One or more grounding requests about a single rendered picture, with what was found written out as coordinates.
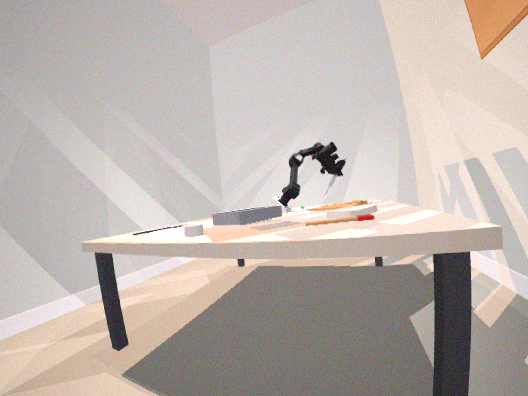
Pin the light wooden board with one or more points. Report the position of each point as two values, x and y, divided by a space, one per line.
335 206

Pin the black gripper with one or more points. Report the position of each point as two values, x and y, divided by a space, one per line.
332 168

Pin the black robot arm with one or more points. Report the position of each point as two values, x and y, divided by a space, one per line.
318 152

